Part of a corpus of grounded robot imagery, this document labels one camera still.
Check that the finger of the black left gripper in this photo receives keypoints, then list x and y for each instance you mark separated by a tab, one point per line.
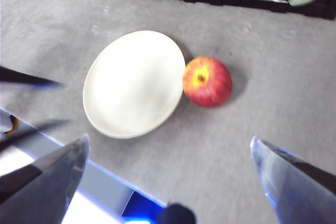
18	77
26	133

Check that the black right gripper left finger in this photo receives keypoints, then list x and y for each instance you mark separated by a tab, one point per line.
47	187

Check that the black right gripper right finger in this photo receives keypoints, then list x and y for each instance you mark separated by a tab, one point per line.
299	190

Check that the pale yellow plate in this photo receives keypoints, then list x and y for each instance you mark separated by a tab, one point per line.
134	85

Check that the red yellow apple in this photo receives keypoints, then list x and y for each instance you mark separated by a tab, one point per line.
210	87

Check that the orange and white object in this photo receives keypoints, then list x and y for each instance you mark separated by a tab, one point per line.
11	124

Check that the dark rounded object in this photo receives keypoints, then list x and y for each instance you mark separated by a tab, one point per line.
177	214

